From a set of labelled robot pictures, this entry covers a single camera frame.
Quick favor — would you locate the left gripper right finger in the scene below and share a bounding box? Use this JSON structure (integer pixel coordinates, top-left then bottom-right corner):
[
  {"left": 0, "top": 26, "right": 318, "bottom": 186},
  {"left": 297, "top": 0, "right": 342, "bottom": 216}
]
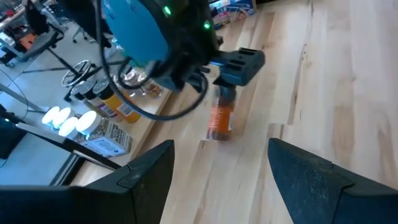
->
[{"left": 267, "top": 138, "right": 359, "bottom": 224}]

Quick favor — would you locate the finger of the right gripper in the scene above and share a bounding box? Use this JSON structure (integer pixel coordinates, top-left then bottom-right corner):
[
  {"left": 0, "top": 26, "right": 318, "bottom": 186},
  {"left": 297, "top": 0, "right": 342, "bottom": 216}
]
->
[{"left": 213, "top": 77, "right": 239, "bottom": 96}]

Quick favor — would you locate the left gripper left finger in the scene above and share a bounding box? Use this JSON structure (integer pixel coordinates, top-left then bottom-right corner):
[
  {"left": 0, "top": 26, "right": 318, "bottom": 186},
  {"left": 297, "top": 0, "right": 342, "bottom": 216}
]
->
[{"left": 85, "top": 139, "right": 175, "bottom": 224}]

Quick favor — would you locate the orange spice jar black lid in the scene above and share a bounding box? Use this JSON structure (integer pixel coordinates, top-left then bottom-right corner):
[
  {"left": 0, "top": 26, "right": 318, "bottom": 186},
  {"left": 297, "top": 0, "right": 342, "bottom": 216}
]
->
[{"left": 206, "top": 86, "right": 237, "bottom": 141}]

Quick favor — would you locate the bagel seasoning jar white lid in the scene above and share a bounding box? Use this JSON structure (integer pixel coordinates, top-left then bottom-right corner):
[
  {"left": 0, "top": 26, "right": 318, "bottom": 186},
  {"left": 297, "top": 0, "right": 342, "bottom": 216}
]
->
[
  {"left": 41, "top": 105, "right": 62, "bottom": 127},
  {"left": 52, "top": 107, "right": 75, "bottom": 129},
  {"left": 74, "top": 110, "right": 134, "bottom": 159},
  {"left": 58, "top": 116, "right": 79, "bottom": 138}
]

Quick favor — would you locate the yellow spice jar black lid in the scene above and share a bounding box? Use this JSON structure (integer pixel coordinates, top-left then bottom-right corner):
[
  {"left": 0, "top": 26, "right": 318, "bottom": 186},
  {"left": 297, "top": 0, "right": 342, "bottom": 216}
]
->
[{"left": 92, "top": 79, "right": 142, "bottom": 124}]

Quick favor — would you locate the garlic powder jar purple label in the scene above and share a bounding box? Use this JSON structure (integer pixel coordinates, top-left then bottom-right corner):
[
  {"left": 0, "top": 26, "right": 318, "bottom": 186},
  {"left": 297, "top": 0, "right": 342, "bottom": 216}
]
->
[{"left": 79, "top": 80, "right": 124, "bottom": 123}]

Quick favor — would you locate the green herb jar black lid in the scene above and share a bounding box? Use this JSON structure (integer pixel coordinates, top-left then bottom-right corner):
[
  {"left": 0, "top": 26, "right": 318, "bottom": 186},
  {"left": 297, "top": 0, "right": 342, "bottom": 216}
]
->
[{"left": 70, "top": 81, "right": 91, "bottom": 105}]

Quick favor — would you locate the blue plastic wrap box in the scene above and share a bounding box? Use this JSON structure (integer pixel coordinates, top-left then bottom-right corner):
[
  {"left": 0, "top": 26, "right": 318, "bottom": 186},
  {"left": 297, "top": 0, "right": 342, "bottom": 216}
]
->
[{"left": 210, "top": 0, "right": 257, "bottom": 29}]

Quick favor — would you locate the black office chair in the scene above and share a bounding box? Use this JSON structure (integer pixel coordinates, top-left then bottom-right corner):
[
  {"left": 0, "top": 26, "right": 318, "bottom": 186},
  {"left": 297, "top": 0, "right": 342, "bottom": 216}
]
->
[{"left": 18, "top": 0, "right": 94, "bottom": 103}]

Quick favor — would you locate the wooden shelf black metal frame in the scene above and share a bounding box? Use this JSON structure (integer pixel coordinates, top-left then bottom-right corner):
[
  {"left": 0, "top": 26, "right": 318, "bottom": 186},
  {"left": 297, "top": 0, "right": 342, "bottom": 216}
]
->
[{"left": 17, "top": 83, "right": 175, "bottom": 187}]

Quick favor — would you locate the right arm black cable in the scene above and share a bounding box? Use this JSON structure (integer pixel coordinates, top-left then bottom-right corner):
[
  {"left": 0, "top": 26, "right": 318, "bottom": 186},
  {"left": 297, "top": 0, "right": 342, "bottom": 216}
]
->
[{"left": 95, "top": 0, "right": 210, "bottom": 122}]

